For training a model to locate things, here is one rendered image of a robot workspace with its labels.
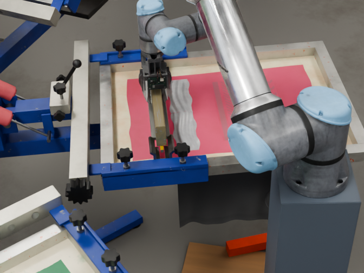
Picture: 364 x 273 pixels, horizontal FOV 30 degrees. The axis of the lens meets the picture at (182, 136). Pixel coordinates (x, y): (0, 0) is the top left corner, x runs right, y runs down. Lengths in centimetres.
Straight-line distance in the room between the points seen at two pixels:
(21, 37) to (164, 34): 99
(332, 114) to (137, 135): 83
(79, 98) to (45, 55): 214
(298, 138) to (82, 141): 76
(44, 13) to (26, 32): 36
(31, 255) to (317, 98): 83
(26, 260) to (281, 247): 65
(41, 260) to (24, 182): 163
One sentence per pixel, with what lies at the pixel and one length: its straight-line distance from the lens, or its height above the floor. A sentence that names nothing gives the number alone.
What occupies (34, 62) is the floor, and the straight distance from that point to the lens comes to 421.
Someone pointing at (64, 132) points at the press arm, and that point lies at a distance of 220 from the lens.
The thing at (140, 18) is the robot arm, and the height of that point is 134.
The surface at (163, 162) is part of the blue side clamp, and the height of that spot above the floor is 100.
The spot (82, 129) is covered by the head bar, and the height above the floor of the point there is 104.
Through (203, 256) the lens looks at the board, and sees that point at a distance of 296.
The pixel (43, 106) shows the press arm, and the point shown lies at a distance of 212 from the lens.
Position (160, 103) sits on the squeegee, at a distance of 202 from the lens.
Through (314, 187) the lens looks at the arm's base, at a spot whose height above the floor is 123.
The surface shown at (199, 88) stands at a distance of 227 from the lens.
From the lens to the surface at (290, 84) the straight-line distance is 230.
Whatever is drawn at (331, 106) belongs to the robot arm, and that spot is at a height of 143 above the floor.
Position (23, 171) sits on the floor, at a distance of 347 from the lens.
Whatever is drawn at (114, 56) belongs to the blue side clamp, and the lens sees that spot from 237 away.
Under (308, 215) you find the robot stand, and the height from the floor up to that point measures 116.
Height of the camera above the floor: 232
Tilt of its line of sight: 41 degrees down
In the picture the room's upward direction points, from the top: 3 degrees counter-clockwise
